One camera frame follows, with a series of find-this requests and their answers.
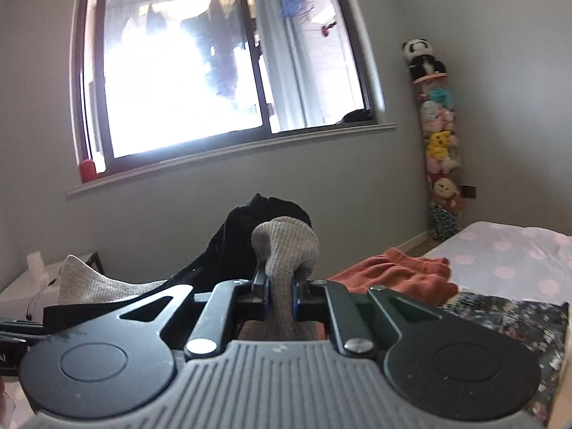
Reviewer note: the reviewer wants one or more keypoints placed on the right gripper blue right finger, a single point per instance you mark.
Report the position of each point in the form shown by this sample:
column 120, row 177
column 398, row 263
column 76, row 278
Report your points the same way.
column 330, row 304

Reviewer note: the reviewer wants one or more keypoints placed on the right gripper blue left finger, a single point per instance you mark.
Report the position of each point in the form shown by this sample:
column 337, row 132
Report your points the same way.
column 230, row 305

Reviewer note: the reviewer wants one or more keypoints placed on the grey black raglan shirt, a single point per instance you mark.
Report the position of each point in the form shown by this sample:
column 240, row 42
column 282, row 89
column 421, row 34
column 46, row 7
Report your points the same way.
column 267, row 233

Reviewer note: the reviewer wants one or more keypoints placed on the white nightstand by window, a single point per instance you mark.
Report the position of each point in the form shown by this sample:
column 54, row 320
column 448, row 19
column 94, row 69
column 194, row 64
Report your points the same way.
column 26, row 298

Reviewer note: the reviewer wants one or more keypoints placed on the orange folded sweater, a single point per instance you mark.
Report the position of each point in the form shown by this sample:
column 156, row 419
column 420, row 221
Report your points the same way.
column 424, row 279

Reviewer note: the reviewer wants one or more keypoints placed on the pink dotted bed sheet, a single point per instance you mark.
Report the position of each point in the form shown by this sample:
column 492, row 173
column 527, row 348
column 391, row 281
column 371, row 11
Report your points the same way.
column 508, row 261

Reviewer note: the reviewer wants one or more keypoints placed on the red cup on sill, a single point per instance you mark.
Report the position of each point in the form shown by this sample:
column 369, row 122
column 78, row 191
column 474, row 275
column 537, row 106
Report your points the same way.
column 88, row 171

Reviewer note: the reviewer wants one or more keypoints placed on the plush toy column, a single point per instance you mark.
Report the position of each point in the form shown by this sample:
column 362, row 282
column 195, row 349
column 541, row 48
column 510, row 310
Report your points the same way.
column 437, row 117

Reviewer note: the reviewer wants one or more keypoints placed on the dark floral folded garment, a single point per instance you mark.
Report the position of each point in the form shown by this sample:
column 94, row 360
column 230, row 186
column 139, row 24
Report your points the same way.
column 541, row 326

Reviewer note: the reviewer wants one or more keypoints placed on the bedroom window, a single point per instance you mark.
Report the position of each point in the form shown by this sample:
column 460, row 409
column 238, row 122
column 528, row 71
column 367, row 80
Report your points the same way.
column 159, row 80

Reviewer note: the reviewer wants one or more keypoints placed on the black wall socket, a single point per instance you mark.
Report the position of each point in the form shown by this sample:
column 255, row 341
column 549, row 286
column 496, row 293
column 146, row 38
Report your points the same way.
column 468, row 191

